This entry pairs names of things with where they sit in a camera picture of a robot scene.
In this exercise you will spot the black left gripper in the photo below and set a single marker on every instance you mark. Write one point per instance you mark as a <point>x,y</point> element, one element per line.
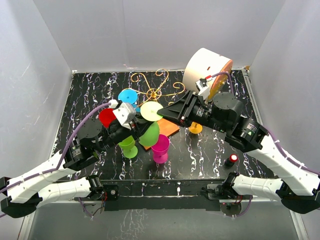
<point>138,126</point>

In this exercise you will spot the red plastic wine glass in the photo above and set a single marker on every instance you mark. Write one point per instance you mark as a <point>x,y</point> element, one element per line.
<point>106,117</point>

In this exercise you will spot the blue plastic wine glass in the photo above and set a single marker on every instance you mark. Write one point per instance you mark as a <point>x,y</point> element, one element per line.
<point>129,96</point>

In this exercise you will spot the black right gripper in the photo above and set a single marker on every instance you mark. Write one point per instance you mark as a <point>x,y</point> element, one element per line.
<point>177,111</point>

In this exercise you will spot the red push button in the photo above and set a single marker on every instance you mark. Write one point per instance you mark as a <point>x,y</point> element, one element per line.
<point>231,160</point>

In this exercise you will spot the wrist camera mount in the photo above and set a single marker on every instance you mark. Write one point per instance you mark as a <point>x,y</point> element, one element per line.
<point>123,111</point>
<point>203,87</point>

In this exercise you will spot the white cylindrical container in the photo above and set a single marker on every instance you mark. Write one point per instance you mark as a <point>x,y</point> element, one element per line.
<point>206,63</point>

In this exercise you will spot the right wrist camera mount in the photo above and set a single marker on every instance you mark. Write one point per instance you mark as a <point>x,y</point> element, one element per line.
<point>203,87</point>

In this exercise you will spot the orange plastic wine glass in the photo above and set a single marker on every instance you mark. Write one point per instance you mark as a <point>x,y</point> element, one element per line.
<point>195,128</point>

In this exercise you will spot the green plastic wine glass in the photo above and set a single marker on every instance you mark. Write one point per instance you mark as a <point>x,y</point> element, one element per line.
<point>149,111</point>
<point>128,147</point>

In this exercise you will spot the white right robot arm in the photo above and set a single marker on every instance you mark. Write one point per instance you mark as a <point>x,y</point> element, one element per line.
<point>296,187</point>

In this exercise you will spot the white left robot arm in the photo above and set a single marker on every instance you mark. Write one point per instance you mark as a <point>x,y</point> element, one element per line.
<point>39,186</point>

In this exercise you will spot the gold wire wine glass rack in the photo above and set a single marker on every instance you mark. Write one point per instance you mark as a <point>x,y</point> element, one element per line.
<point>166,127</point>

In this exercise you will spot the magenta plastic wine glass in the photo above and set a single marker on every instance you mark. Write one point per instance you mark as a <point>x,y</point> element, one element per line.
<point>160,149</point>

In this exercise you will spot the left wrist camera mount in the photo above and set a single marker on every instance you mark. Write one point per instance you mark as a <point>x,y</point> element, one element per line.
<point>123,111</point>

